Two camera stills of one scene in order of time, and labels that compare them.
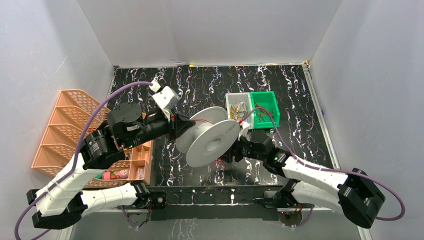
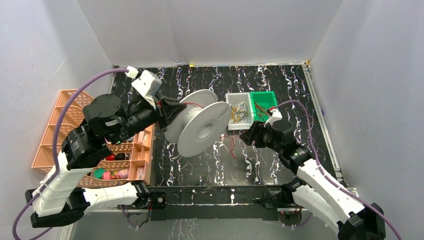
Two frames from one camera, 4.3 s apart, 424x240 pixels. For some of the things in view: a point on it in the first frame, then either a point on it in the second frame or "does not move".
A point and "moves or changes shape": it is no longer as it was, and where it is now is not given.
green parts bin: [261, 118] does not move
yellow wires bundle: [238, 111] does not move
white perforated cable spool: [210, 138] moves or changes shape
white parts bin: [238, 105] does not move
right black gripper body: [243, 148] -> [264, 137]
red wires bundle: [265, 115] does not move
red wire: [219, 160] -> [222, 136]
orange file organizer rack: [75, 114] does not move
